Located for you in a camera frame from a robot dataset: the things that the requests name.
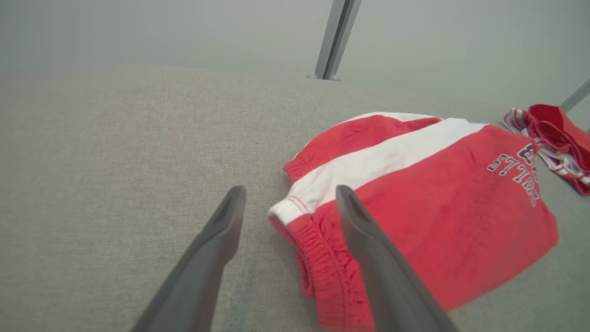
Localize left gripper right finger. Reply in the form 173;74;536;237
336;184;459;332

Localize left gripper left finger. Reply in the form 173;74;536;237
131;185;247;332

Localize red shorts with white stripe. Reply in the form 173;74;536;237
267;112;559;332

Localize red and white shirt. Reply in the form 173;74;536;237
502;104;590;195

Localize grey wall post with feet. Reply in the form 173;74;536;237
307;0;362;82

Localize slim grey post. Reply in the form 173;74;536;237
560;78;590;114

